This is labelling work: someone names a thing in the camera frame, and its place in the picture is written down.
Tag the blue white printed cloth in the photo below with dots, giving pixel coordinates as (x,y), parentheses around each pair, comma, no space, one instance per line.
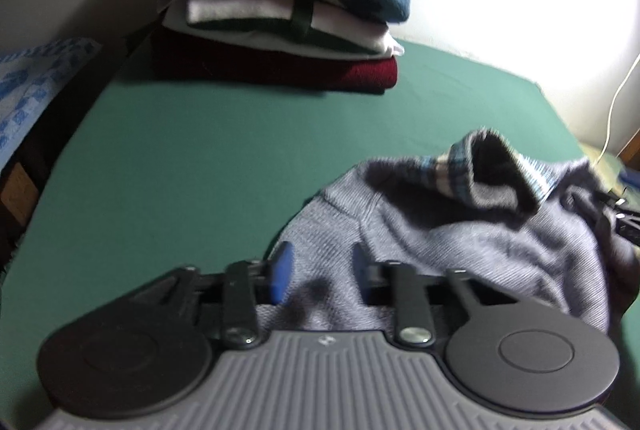
(30,80)

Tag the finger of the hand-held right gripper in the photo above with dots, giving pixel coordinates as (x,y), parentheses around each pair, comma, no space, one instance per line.
(627,225)

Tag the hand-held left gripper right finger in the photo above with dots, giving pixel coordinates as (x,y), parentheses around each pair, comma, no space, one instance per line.
(360,270)

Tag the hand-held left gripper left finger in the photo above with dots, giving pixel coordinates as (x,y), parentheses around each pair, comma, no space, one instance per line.
(280,272)

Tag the grey knit striped-trim sweater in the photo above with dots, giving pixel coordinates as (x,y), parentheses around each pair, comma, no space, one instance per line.
(450,250)

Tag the white folded garment, dark stripe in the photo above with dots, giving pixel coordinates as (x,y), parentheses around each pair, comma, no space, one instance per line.
(350,40)

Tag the white folded garment green trim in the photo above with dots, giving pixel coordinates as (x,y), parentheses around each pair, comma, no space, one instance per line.
(240,8)

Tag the dark red folded sweater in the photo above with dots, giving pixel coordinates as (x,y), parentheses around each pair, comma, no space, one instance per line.
(280,68)

